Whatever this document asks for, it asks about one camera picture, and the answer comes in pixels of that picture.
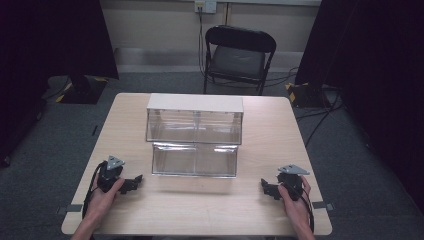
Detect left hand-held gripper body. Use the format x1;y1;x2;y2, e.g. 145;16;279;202
97;155;126;194

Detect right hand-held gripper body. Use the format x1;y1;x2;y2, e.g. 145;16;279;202
277;163;311;202

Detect person's right hand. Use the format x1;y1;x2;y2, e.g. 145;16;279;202
277;175;313;224

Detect person's left hand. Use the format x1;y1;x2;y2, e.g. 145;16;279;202
86;175;126;222

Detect grey tape strip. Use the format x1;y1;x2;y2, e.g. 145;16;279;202
311;200;336;212
56;203;84;215

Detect clear plastic drawer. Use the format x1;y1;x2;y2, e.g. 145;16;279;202
151;141;239;179

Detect clear drawer cabinet white top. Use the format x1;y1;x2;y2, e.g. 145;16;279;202
145;92;245;146

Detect black stand base striped tape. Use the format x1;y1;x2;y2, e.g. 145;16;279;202
54;74;110;105
284;81;332;109

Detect black folding chair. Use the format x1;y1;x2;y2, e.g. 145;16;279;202
202;24;278;97

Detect dark curtain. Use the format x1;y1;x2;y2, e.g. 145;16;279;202
0;0;120;168
294;0;424;214

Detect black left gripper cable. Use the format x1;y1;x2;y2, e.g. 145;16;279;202
81;161;108;220

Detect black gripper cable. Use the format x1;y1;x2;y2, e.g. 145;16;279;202
81;161;108;220
292;183;316;234

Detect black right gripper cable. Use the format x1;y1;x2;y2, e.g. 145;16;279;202
292;183;316;234

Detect black floor cables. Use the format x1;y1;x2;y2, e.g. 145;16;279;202
265;65;345;148

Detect black power cable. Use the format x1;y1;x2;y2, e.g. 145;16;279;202
197;5;207;78

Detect white wall socket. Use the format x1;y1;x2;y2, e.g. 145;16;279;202
194;0;218;15

